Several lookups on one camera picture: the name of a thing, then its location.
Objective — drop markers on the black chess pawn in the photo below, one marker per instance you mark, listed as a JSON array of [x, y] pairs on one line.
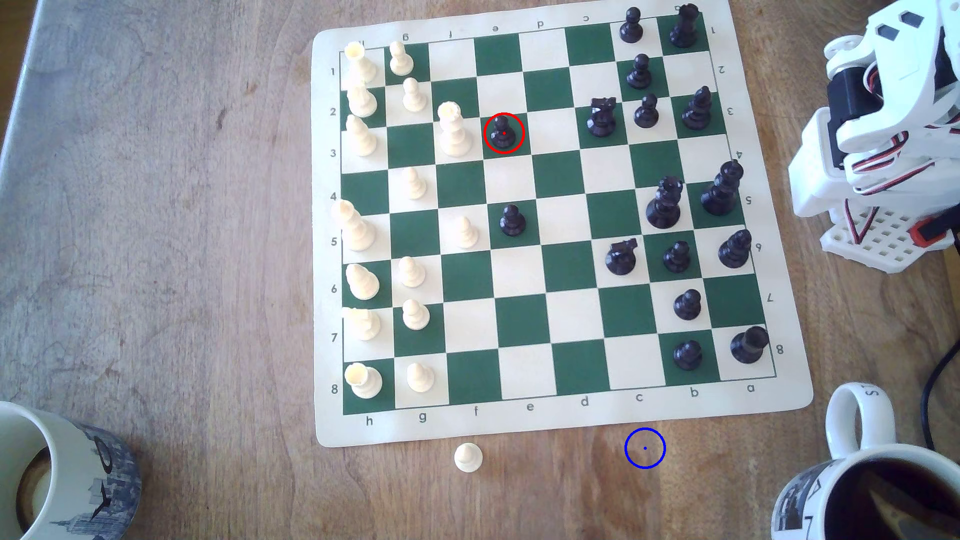
[[513, 222], [688, 305], [646, 112], [688, 356], [631, 28], [502, 135], [640, 73], [676, 258]]

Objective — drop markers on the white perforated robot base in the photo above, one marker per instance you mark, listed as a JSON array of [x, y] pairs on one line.
[[885, 241]]

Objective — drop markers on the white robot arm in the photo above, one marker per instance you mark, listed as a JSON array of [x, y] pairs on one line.
[[885, 127]]

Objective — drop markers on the green and cream chess mat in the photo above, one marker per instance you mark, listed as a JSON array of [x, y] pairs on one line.
[[562, 221]]

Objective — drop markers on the white chess knight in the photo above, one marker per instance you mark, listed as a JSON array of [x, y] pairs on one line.
[[361, 100], [363, 324]]

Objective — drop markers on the white chess queen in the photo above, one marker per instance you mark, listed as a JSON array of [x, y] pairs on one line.
[[453, 133]]

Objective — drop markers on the black chess knight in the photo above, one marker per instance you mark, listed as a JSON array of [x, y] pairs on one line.
[[602, 118], [622, 258]]

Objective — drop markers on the white chess rook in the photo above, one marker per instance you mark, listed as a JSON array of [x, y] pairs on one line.
[[364, 381], [358, 64]]

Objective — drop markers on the black chess king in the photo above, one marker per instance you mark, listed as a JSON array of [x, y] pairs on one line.
[[721, 191]]

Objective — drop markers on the black chess bishop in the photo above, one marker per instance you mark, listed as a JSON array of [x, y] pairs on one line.
[[697, 111], [735, 250]]

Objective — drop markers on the black chess rook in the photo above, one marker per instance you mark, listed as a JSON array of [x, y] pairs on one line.
[[684, 28], [749, 346]]

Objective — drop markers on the skyline print mug with tea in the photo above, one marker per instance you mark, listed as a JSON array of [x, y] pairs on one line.
[[806, 502]]

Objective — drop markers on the orange table clamp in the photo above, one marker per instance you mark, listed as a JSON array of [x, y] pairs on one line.
[[927, 231]]

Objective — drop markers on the empty skyline print mug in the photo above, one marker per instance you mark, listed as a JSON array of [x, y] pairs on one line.
[[82, 480]]

